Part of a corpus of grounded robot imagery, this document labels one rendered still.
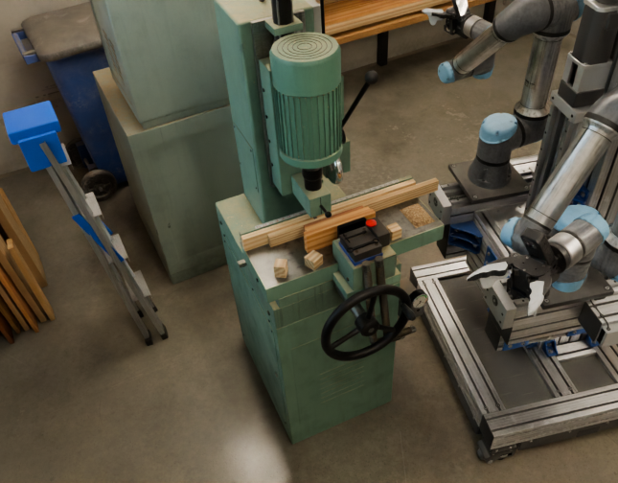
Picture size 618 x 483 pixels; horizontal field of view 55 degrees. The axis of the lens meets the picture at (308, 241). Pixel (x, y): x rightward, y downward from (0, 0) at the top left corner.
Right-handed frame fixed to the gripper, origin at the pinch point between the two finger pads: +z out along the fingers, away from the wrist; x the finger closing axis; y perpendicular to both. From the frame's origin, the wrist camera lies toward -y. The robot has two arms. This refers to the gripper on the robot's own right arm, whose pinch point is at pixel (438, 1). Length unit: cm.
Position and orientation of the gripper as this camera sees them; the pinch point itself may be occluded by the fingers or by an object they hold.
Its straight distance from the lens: 251.2
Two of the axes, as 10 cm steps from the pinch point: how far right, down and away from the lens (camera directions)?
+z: -4.5, -5.9, 6.7
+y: 1.7, 6.8, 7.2
